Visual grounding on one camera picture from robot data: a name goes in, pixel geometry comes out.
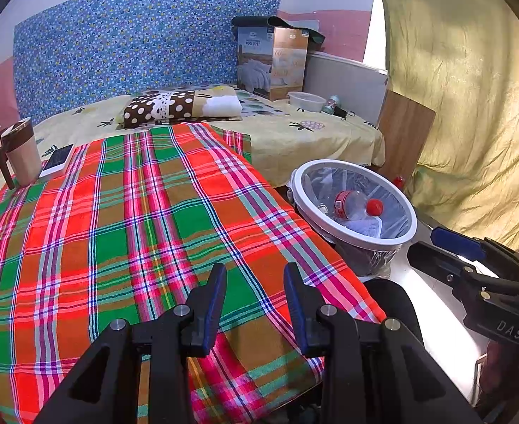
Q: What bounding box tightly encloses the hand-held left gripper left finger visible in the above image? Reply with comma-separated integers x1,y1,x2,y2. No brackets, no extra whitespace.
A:
34,263,228,424

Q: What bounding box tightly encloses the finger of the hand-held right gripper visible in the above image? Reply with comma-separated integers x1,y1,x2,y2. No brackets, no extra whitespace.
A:
407,242,478,287
431,226,519,272

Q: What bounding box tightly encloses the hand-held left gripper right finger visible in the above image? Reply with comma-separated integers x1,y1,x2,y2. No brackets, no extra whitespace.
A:
284,262,483,424

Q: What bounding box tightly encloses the white trash bin with liner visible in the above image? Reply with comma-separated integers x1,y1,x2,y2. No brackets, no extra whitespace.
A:
288,159,418,277

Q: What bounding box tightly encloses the clear plastic bottle red label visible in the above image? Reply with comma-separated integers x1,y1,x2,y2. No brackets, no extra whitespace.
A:
332,190,384,222

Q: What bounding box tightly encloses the person's right hand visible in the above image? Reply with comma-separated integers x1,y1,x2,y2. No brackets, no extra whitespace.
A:
480,340,519,407

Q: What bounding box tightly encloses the wooden board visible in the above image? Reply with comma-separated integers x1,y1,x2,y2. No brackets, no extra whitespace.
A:
376,89,437,182

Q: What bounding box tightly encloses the red green plaid tablecloth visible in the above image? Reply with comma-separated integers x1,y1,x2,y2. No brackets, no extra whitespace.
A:
0,123,388,424

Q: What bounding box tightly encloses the yellow curtain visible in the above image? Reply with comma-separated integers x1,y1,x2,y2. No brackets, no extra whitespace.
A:
374,0,519,252

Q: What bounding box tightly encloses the yellow printed bed sheet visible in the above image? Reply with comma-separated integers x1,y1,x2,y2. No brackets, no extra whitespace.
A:
0,84,386,217

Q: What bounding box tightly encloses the white panel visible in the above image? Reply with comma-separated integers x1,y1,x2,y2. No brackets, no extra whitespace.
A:
304,51,389,126

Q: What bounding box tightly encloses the white plastic bowl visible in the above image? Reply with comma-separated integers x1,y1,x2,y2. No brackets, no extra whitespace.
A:
287,91,326,112

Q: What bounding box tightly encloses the brown polka dot pillow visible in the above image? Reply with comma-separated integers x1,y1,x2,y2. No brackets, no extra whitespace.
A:
117,88,243,130

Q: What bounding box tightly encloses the white smartphone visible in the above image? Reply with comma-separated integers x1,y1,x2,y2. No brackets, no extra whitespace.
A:
39,142,76,178

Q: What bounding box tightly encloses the beige mug with brown lid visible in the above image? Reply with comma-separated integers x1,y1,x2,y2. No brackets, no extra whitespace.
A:
0,117,43,190

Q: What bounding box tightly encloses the printed quilt box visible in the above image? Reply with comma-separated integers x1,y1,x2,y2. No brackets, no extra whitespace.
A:
237,25,310,101

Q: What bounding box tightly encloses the blue floral headboard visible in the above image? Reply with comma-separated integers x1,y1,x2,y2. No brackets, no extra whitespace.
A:
13,0,281,120

